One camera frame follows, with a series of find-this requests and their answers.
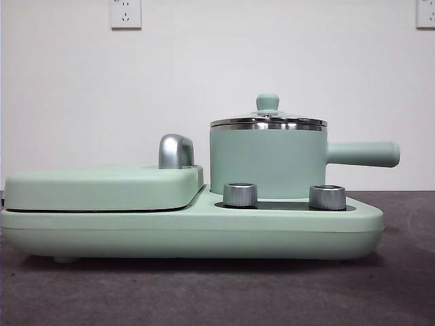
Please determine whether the glass pot lid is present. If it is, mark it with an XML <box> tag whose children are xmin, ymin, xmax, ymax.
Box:
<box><xmin>209</xmin><ymin>94</ymin><xmax>328</xmax><ymax>127</ymax></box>

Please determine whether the silver control knob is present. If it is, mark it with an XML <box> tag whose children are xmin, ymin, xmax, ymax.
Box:
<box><xmin>309</xmin><ymin>185</ymin><xmax>347</xmax><ymax>209</ymax></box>
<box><xmin>223</xmin><ymin>182</ymin><xmax>258</xmax><ymax>207</ymax></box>

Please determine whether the mint green breakfast machine base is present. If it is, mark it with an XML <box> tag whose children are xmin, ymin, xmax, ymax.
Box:
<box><xmin>0</xmin><ymin>185</ymin><xmax>385</xmax><ymax>264</ymax></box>

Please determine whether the grey felt table cloth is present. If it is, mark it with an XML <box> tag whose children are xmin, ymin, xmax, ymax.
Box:
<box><xmin>0</xmin><ymin>189</ymin><xmax>435</xmax><ymax>326</ymax></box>

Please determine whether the mint green handled pot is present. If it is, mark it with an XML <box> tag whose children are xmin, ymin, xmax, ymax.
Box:
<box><xmin>209</xmin><ymin>122</ymin><xmax>401</xmax><ymax>200</ymax></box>

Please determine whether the green griddle lid, silver handle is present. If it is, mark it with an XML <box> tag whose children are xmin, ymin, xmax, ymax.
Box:
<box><xmin>2</xmin><ymin>134</ymin><xmax>205</xmax><ymax>210</ymax></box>

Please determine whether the white wall socket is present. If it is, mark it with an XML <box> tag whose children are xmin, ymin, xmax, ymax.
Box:
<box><xmin>416</xmin><ymin>0</ymin><xmax>435</xmax><ymax>29</ymax></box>
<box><xmin>110</xmin><ymin>0</ymin><xmax>143</xmax><ymax>29</ymax></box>

